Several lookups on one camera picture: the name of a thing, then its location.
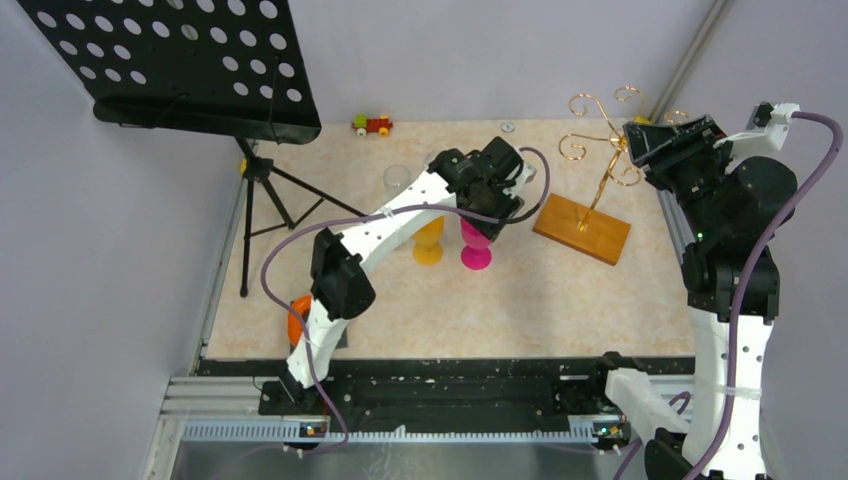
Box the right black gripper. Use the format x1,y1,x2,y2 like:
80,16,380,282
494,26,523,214
622,114,735,240

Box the pink wine glass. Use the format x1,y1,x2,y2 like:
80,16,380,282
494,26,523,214
460,219,492,271

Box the yellow wine glass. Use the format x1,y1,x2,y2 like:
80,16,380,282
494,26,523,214
412,216,445,266

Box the short clear glass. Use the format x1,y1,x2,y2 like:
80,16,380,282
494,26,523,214
382,165,412,201

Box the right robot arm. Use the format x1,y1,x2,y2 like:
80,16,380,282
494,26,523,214
586,103,800,479

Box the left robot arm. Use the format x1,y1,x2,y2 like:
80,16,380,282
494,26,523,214
274,137,537,414

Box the wooden gold wine glass rack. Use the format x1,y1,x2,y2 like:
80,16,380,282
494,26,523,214
533,93,643,266

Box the grey corner pipe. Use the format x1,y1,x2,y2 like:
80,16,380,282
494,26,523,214
649,0,735,122

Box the red green toy train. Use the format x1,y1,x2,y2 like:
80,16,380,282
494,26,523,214
351,114,394,137

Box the orange tape dispenser toy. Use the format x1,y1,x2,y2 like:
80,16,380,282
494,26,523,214
287,295,348,349

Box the black perforated music stand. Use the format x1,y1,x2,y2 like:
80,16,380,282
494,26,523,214
17,0,366,299

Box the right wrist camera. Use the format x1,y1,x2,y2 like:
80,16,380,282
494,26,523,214
713,101,800,159

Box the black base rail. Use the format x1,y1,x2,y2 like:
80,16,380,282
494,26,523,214
197,352,695,437

